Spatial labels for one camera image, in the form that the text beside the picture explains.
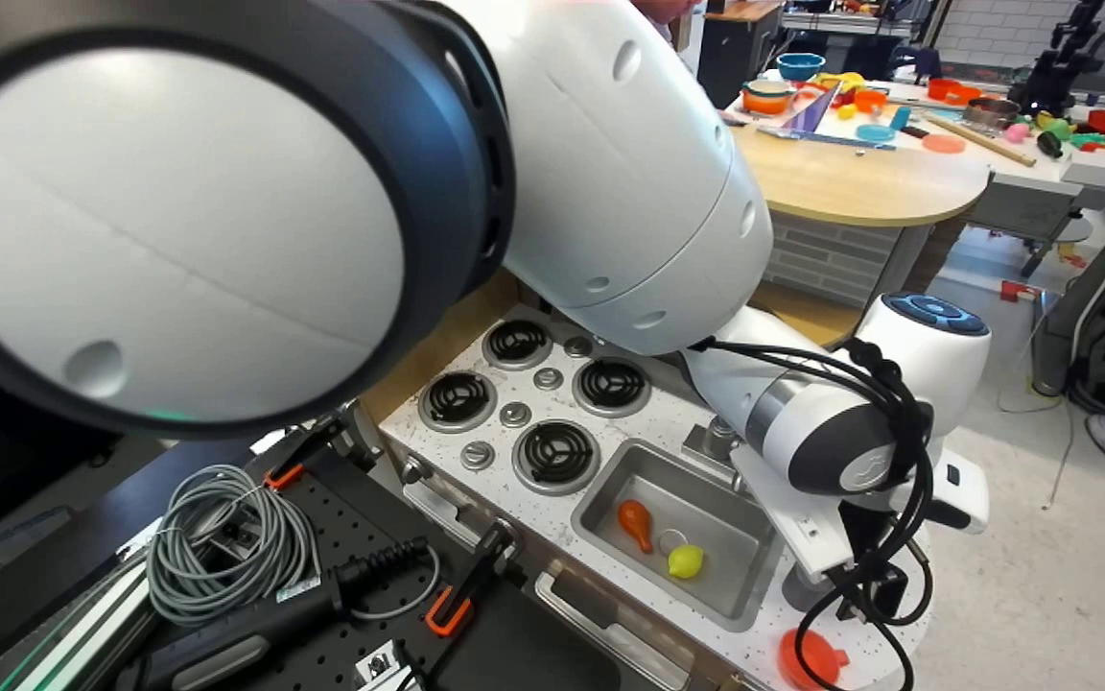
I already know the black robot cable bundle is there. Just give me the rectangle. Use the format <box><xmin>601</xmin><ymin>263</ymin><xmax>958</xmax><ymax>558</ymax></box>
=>
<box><xmin>692</xmin><ymin>333</ymin><xmax>950</xmax><ymax>691</ymax></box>

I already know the silver toy faucet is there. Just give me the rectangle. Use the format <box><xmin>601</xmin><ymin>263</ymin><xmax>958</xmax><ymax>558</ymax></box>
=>
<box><xmin>683</xmin><ymin>418</ymin><xmax>752</xmax><ymax>479</ymax></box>

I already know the orange toy tray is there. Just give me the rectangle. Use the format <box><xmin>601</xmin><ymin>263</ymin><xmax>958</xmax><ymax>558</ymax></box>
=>
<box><xmin>925</xmin><ymin>72</ymin><xmax>990</xmax><ymax>111</ymax></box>

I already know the grey cupboard door handle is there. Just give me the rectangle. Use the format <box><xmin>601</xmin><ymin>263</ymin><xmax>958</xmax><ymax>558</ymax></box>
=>
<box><xmin>529</xmin><ymin>570</ymin><xmax>627</xmax><ymax>642</ymax></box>

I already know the blue bowl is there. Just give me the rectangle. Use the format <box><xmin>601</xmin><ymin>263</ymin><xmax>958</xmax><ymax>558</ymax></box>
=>
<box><xmin>775</xmin><ymin>52</ymin><xmax>829</xmax><ymax>84</ymax></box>

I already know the white printed label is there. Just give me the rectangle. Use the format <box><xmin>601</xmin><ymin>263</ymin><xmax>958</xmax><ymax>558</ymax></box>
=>
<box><xmin>354</xmin><ymin>642</ymin><xmax>409</xmax><ymax>691</ymax></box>

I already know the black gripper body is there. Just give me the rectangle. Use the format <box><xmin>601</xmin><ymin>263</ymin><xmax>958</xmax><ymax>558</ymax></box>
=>
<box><xmin>829</xmin><ymin>505</ymin><xmax>928</xmax><ymax>634</ymax></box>

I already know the round wooden table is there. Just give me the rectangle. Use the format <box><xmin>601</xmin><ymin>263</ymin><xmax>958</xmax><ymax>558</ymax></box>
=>
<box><xmin>728</xmin><ymin>119</ymin><xmax>995</xmax><ymax>310</ymax></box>

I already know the green white striped bar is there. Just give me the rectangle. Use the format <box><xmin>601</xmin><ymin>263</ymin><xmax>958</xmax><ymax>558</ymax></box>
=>
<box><xmin>0</xmin><ymin>560</ymin><xmax>155</xmax><ymax>691</ymax></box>

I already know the orange bowl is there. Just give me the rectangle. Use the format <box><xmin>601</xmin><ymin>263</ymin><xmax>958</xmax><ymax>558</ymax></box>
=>
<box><xmin>740</xmin><ymin>79</ymin><xmax>802</xmax><ymax>122</ymax></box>

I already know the yellow-green toy ball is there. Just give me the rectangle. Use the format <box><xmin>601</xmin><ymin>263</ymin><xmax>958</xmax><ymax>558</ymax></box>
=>
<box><xmin>664</xmin><ymin>540</ymin><xmax>711</xmax><ymax>589</ymax></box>

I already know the orange toy food piece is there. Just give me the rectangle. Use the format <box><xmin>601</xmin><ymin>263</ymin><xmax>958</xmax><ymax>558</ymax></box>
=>
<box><xmin>614</xmin><ymin>496</ymin><xmax>661</xmax><ymax>558</ymax></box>

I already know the thin grey wire loop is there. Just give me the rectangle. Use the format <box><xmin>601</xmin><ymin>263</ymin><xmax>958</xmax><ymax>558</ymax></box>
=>
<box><xmin>341</xmin><ymin>540</ymin><xmax>450</xmax><ymax>631</ymax></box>

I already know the grey coiled cable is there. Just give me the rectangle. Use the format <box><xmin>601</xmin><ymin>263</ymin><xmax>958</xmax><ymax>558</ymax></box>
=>
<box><xmin>142</xmin><ymin>460</ymin><xmax>326</xmax><ymax>631</ymax></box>

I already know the black coil stove burner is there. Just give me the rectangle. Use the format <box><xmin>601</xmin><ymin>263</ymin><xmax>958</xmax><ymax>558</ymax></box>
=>
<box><xmin>573</xmin><ymin>354</ymin><xmax>657</xmax><ymax>424</ymax></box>
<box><xmin>419</xmin><ymin>368</ymin><xmax>500</xmax><ymax>437</ymax></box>
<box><xmin>505</xmin><ymin>415</ymin><xmax>607</xmax><ymax>501</ymax></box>
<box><xmin>478</xmin><ymin>315</ymin><xmax>558</xmax><ymax>373</ymax></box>

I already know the metal toy sink basin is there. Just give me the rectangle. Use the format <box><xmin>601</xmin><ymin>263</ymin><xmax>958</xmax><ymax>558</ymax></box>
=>
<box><xmin>567</xmin><ymin>437</ymin><xmax>788</xmax><ymax>636</ymax></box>

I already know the black clamp orange handle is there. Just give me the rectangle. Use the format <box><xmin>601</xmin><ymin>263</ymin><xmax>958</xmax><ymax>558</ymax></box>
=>
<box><xmin>257</xmin><ymin>404</ymin><xmax>373</xmax><ymax>505</ymax></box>
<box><xmin>419</xmin><ymin>520</ymin><xmax>522</xmax><ymax>645</ymax></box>

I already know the black machine stand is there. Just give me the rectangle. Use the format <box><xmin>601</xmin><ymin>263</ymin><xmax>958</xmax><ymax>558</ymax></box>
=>
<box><xmin>1008</xmin><ymin>0</ymin><xmax>1105</xmax><ymax>119</ymax></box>

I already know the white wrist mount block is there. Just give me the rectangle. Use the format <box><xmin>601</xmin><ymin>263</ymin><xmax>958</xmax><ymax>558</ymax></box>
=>
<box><xmin>916</xmin><ymin>442</ymin><xmax>995</xmax><ymax>535</ymax></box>

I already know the wooden toy kitchen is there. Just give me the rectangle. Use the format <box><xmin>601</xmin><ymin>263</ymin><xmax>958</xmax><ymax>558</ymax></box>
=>
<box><xmin>354</xmin><ymin>273</ymin><xmax>928</xmax><ymax>691</ymax></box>

